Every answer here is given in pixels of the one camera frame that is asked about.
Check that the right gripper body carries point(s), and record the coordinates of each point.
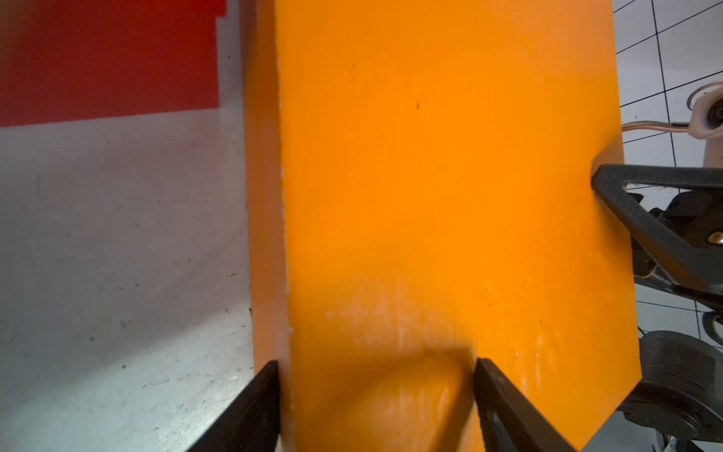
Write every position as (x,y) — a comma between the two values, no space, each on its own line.
(696,217)

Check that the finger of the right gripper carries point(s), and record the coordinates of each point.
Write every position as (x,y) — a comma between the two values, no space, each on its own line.
(682,262)

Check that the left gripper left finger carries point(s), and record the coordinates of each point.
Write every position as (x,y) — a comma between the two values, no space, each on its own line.
(252,422)

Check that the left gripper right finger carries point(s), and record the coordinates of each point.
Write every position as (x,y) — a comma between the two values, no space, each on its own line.
(508,420)

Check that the orange shoebox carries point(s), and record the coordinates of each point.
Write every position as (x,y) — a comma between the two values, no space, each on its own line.
(418,178)

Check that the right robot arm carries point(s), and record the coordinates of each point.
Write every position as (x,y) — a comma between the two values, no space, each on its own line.
(680,392)

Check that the red shoebox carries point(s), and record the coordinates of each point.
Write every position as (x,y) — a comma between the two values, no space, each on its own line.
(81,60)

